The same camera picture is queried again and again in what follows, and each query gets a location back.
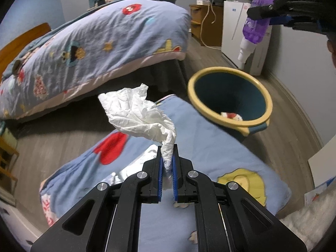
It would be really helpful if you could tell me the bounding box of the white red wrapper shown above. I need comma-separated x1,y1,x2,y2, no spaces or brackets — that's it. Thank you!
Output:
220,112,243,121

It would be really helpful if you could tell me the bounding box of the bed with cartoon quilt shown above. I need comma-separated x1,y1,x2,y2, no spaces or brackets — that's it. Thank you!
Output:
0,0,192,121

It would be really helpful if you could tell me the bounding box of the silver foil bag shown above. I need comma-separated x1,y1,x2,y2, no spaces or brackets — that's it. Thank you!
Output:
101,144,160,187

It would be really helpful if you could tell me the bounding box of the wooden cabinet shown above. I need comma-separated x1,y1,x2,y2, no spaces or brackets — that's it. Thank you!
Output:
189,4,223,47

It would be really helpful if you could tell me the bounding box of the colourful printed box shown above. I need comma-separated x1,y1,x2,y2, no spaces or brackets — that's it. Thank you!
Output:
304,177,336,205

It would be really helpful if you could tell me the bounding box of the purple spray bottle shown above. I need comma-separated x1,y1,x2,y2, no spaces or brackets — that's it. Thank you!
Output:
238,0,277,65

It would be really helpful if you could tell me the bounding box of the white board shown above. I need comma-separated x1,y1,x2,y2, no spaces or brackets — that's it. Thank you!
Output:
308,135,336,189

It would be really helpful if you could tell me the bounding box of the white air purifier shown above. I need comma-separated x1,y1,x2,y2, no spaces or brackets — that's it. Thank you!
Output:
221,0,273,76

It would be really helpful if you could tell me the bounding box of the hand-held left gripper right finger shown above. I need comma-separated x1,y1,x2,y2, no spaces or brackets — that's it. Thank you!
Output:
172,144,307,252

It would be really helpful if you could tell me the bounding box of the person's right forearm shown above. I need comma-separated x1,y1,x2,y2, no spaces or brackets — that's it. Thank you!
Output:
327,38,336,69

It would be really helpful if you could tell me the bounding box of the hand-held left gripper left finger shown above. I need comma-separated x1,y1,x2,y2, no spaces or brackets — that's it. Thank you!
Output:
30,145,163,252

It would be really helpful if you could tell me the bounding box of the white fluffy cloth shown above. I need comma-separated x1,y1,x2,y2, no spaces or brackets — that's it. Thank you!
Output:
278,186,336,250

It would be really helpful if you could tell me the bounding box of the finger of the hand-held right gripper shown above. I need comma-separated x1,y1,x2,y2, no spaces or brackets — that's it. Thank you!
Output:
247,1,286,21
269,15,328,35

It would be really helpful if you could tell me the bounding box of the wooden headboard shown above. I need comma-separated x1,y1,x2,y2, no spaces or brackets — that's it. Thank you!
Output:
0,23,51,76

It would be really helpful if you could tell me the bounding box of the white tissue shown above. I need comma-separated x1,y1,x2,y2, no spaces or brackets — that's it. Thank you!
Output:
98,83,177,191

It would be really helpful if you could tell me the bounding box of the white cabinet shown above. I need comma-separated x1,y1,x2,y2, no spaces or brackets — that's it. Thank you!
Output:
0,197,43,250

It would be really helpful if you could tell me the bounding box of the wooden rack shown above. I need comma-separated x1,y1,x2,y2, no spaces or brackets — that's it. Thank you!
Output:
0,121,19,197

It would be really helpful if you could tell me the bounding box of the small blue printed blanket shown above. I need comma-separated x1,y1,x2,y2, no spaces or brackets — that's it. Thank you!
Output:
39,94,292,252

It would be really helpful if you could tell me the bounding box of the bed with dark skirt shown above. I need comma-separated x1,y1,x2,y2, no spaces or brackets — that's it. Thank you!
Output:
10,55,190,126

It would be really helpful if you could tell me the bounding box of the yellow-rimmed teal trash bin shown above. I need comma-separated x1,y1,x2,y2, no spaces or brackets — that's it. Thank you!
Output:
187,67,273,137

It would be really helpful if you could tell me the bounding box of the white cable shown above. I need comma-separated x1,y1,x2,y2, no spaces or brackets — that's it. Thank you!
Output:
201,0,222,49

